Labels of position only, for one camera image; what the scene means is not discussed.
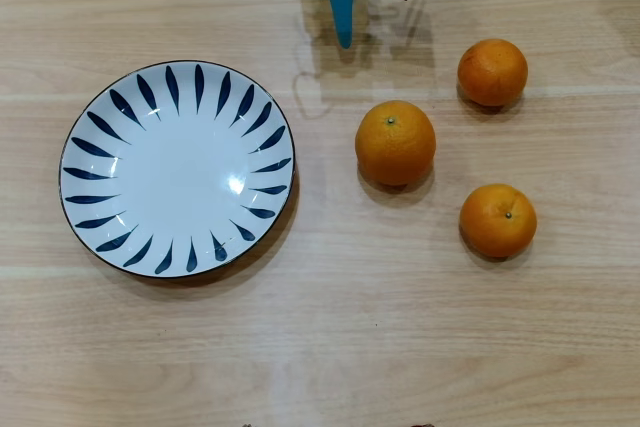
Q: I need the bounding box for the large orange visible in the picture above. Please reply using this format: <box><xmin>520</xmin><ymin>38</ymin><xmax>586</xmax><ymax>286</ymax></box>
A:
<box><xmin>354</xmin><ymin>99</ymin><xmax>437</xmax><ymax>187</ymax></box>

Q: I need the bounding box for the small orange without stem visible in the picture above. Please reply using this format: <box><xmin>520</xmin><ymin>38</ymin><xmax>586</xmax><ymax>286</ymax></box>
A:
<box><xmin>457</xmin><ymin>38</ymin><xmax>529</xmax><ymax>108</ymax></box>

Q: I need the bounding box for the small orange with green stem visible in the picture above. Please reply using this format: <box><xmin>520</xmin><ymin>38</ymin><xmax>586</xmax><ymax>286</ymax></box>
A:
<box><xmin>458</xmin><ymin>183</ymin><xmax>538</xmax><ymax>259</ymax></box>

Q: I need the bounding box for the white plate with blue strokes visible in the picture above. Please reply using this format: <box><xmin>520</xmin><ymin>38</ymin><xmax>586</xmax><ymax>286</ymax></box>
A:
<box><xmin>58</xmin><ymin>59</ymin><xmax>297</xmax><ymax>280</ymax></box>

